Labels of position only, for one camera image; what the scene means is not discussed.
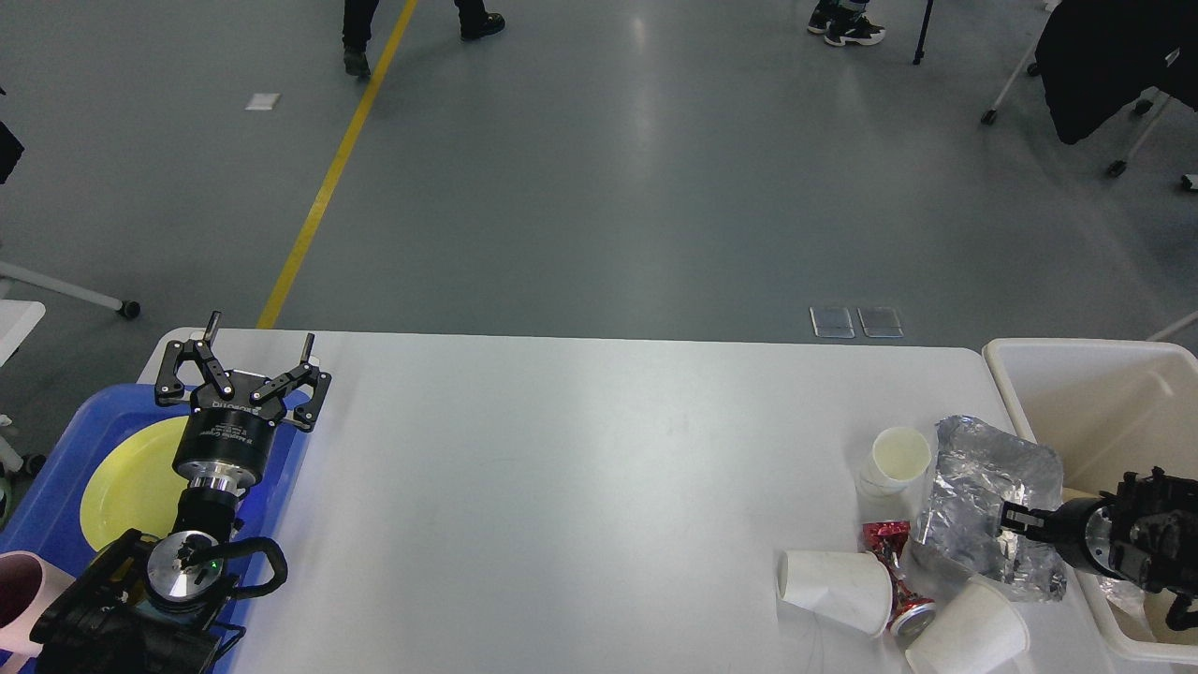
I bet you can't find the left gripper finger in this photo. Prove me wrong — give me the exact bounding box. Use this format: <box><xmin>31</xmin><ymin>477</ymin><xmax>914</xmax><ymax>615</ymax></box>
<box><xmin>155</xmin><ymin>312</ymin><xmax>235</xmax><ymax>409</ymax></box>
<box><xmin>252</xmin><ymin>333</ymin><xmax>333</xmax><ymax>435</ymax></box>

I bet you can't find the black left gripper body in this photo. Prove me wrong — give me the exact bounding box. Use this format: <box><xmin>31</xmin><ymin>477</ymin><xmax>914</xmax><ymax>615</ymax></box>
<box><xmin>173</xmin><ymin>374</ymin><xmax>288</xmax><ymax>490</ymax></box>

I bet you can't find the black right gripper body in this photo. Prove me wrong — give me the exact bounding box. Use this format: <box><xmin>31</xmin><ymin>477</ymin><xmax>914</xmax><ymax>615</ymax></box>
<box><xmin>1053</xmin><ymin>496</ymin><xmax>1119</xmax><ymax>577</ymax></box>

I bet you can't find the clear plastic wrap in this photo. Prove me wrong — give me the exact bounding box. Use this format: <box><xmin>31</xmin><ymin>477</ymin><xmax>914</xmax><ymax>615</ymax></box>
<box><xmin>912</xmin><ymin>417</ymin><xmax>1067</xmax><ymax>602</ymax></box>

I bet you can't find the silver foil bag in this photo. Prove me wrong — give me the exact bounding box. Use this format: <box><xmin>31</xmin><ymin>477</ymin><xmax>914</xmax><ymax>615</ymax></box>
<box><xmin>1097</xmin><ymin>576</ymin><xmax>1146</xmax><ymax>623</ymax></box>

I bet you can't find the yellow plastic plate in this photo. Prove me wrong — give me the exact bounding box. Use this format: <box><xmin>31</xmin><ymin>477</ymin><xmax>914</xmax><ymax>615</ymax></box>
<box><xmin>79</xmin><ymin>417</ymin><xmax>188</xmax><ymax>553</ymax></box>

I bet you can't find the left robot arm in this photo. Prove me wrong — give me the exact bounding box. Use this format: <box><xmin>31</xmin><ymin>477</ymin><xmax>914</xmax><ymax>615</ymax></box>
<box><xmin>34</xmin><ymin>312</ymin><xmax>332</xmax><ymax>673</ymax></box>

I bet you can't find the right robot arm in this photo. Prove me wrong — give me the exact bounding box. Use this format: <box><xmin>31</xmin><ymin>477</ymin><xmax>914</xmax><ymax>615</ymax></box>
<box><xmin>1000</xmin><ymin>466</ymin><xmax>1197</xmax><ymax>632</ymax></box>

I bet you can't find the white paper cup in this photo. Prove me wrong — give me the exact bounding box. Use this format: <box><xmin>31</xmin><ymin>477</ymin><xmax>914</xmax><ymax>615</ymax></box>
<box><xmin>778</xmin><ymin>549</ymin><xmax>893</xmax><ymax>637</ymax></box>
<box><xmin>904</xmin><ymin>579</ymin><xmax>1030</xmax><ymax>673</ymax></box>

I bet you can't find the beige plastic bin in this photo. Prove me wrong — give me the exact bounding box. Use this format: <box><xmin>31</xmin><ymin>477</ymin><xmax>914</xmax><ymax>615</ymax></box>
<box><xmin>984</xmin><ymin>338</ymin><xmax>1197</xmax><ymax>673</ymax></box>

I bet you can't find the small white cup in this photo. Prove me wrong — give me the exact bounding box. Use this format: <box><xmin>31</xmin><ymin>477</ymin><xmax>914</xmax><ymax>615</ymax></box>
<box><xmin>855</xmin><ymin>427</ymin><xmax>932</xmax><ymax>496</ymax></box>

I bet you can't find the red snack wrapper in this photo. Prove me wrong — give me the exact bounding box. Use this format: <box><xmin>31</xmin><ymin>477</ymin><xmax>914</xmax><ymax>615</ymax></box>
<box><xmin>863</xmin><ymin>520</ymin><xmax>910</xmax><ymax>570</ymax></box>

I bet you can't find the red soda can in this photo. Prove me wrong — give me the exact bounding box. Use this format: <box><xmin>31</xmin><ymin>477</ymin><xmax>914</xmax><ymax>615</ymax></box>
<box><xmin>887</xmin><ymin>579</ymin><xmax>938</xmax><ymax>640</ymax></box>

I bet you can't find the white side table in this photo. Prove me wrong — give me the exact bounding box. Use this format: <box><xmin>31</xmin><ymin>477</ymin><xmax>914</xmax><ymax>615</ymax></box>
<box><xmin>1</xmin><ymin>263</ymin><xmax>140</xmax><ymax>364</ymax></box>

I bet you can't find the right floor plate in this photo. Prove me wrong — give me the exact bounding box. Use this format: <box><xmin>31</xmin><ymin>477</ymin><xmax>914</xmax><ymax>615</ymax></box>
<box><xmin>857</xmin><ymin>306</ymin><xmax>904</xmax><ymax>340</ymax></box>

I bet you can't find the floor plate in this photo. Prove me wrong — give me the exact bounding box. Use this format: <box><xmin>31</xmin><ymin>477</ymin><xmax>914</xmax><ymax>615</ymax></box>
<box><xmin>857</xmin><ymin>306</ymin><xmax>904</xmax><ymax>340</ymax></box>
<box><xmin>809</xmin><ymin>306</ymin><xmax>857</xmax><ymax>340</ymax></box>

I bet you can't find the pink mug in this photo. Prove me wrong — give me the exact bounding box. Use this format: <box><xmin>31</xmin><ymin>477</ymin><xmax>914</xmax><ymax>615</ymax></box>
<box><xmin>1</xmin><ymin>549</ymin><xmax>74</xmax><ymax>673</ymax></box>

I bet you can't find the left floor plate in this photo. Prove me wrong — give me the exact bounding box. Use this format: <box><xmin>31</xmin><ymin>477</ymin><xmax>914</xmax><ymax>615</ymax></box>
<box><xmin>809</xmin><ymin>306</ymin><xmax>857</xmax><ymax>340</ymax></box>

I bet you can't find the person in dark shoes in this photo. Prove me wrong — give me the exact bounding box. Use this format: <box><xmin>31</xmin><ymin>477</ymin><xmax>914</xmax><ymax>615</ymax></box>
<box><xmin>341</xmin><ymin>1</ymin><xmax>506</xmax><ymax>81</ymax></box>

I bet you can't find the black jacket on chair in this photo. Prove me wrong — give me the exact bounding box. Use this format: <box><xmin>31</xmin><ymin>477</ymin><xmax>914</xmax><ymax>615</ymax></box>
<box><xmin>980</xmin><ymin>1</ymin><xmax>1194</xmax><ymax>178</ymax></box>

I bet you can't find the black tripod leg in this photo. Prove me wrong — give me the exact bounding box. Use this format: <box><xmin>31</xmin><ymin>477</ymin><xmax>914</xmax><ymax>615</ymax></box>
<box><xmin>912</xmin><ymin>0</ymin><xmax>936</xmax><ymax>66</ymax></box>

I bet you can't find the person in black sneakers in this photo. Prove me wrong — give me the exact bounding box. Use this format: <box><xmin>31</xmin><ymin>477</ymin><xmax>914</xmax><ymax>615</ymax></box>
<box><xmin>806</xmin><ymin>1</ymin><xmax>887</xmax><ymax>47</ymax></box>

